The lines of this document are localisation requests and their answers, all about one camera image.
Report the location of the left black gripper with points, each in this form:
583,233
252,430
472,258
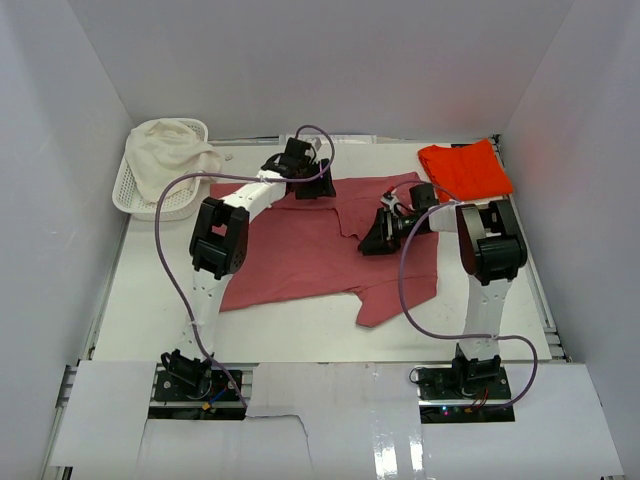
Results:
322,187

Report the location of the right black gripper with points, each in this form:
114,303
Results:
377,241

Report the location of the pink t shirt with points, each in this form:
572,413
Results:
307,248

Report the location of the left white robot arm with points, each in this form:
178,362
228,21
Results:
219,244

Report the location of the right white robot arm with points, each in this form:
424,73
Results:
492,252

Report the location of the paper sheet at back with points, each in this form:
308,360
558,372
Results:
357,139

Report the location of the folded orange t shirt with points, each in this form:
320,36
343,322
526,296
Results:
466,173

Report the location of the cream white t shirt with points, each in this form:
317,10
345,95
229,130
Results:
159,151

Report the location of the white plastic basket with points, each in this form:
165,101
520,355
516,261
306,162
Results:
178,206

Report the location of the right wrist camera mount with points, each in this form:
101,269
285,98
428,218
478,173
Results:
390,200

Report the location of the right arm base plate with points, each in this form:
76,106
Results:
442,399

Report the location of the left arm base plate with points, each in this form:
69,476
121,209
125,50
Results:
200,390

